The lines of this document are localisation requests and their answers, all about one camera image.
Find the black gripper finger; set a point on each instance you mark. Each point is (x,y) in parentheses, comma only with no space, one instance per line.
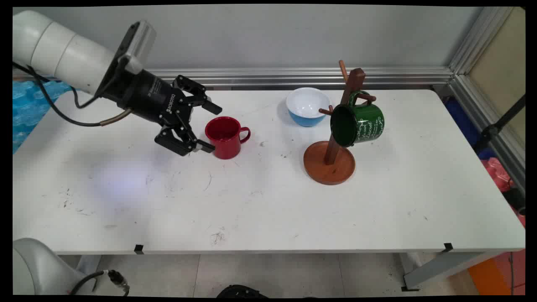
(194,87)
(178,140)

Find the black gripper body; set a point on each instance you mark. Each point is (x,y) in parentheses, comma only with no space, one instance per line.
(147,96)

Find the green enamel mug white print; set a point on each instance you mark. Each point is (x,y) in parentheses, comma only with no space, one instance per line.
(369,123)

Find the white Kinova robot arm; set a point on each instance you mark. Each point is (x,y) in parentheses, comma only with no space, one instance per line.
(63,50)

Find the red enamel mug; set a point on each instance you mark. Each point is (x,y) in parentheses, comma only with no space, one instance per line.
(226,147)

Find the blue bowl white inside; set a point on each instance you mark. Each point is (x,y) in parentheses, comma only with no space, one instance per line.
(304,102)

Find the black tape marker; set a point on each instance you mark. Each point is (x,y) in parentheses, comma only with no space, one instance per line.
(448,247)
(139,249)

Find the blue bubble wrap sheet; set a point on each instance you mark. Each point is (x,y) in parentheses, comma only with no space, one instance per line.
(25,113)

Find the grey metal table leg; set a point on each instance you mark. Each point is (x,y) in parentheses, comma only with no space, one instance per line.
(89,264)
(440,270)

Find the wooden mug tree stand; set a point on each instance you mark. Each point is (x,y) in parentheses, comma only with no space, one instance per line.
(329,167)

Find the black domed object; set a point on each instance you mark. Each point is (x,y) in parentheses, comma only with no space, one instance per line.
(241,291)

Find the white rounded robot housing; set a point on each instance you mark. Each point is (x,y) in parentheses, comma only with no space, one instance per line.
(33,268)

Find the dark blue plastic bag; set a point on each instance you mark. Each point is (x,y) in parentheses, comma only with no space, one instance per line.
(461,121)

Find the black tripod stand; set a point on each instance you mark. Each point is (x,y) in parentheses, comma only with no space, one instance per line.
(501,123)

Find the pink foam piece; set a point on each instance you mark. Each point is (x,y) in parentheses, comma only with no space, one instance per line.
(497,174)

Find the black rounded object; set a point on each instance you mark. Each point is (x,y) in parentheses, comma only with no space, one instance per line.
(514,201)

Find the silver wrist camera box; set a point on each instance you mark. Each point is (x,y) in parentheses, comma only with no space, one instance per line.
(142,42)

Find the long aluminium frame rail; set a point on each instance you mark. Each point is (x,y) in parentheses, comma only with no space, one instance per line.
(272,76)

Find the aluminium frame corner post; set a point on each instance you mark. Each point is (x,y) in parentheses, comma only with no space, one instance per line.
(470,46)

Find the aluminium frame side rail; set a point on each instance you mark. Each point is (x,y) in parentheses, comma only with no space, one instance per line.
(482,109)

